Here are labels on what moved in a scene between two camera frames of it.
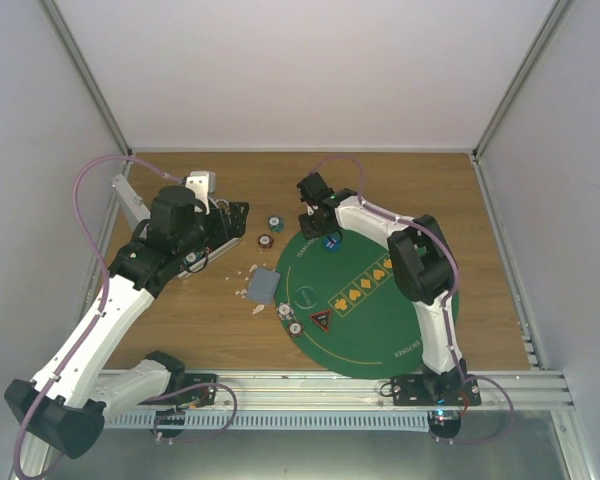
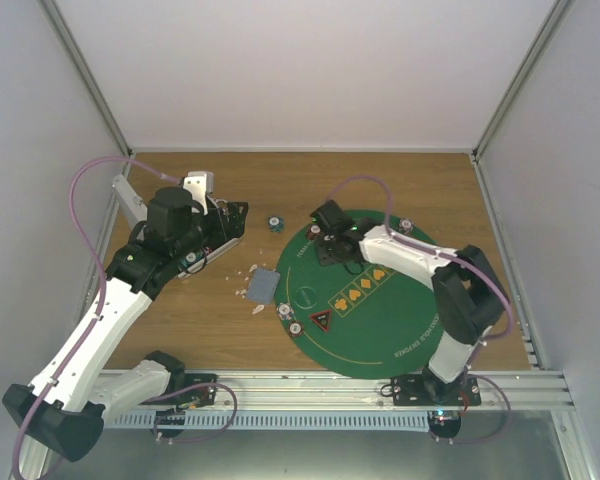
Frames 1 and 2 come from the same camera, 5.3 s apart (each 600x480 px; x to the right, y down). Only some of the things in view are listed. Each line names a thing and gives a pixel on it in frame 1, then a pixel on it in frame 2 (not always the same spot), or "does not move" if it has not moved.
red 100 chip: (295, 329) does not move
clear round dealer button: (305, 297) does not move
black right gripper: (309, 232) -> (324, 258)
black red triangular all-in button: (322, 319) does not move
